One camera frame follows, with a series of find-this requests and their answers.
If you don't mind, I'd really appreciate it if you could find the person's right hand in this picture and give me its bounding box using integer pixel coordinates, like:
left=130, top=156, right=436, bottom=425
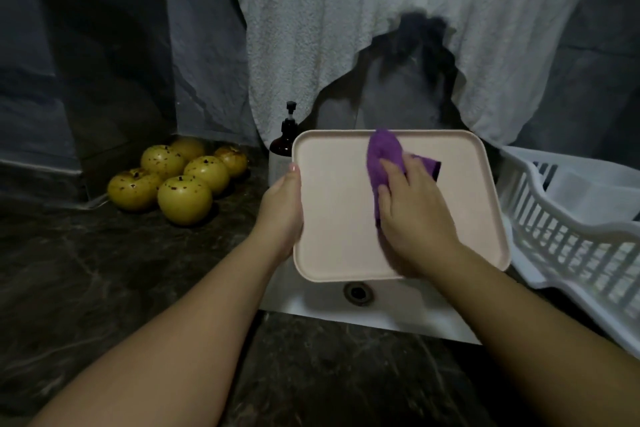
left=376, top=151, right=463, bottom=279

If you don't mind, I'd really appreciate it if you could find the person's left hand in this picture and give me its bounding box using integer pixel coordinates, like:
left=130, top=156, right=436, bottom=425
left=250, top=163, right=305, bottom=263

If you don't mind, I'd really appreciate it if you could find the beige plastic tray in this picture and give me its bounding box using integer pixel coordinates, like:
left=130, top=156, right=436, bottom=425
left=291, top=128, right=513, bottom=284

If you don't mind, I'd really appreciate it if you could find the purple cloth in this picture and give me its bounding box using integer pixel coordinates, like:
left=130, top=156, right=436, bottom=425
left=365, top=127, right=442, bottom=228

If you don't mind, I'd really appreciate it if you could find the group of yellow apples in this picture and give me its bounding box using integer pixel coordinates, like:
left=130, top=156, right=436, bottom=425
left=106, top=136, right=251, bottom=227

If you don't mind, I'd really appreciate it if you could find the person's right forearm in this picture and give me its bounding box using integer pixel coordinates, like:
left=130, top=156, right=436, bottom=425
left=425, top=242, right=640, bottom=427

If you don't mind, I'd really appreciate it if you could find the person's left forearm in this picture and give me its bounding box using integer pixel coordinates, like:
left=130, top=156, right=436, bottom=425
left=30, top=232, right=291, bottom=427

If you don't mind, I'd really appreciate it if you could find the dark soap pump bottle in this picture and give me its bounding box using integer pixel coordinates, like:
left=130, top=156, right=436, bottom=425
left=268, top=100, right=306, bottom=183

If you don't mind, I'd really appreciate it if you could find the white sink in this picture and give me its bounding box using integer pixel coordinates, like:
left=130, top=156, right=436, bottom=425
left=258, top=256, right=481, bottom=346

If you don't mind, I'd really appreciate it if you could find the metal sink drain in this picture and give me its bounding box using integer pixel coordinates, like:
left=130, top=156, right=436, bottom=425
left=343, top=282, right=375, bottom=307

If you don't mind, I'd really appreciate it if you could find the white plastic basket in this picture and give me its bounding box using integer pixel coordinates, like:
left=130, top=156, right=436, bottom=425
left=495, top=144, right=640, bottom=361

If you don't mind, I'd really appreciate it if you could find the white hanging towel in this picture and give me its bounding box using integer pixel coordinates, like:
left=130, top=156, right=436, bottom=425
left=217, top=0, right=609, bottom=149

